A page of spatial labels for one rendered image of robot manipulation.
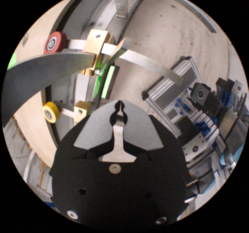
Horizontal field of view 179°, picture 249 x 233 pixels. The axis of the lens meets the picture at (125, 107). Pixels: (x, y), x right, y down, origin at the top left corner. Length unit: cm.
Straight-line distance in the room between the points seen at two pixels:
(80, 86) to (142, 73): 79
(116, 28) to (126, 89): 89
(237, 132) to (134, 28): 121
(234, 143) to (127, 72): 113
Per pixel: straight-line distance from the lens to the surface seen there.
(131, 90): 117
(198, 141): 48
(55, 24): 35
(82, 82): 55
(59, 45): 27
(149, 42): 117
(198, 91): 22
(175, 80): 29
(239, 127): 25
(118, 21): 45
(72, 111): 36
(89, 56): 20
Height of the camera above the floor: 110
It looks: 59 degrees down
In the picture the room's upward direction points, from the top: 178 degrees clockwise
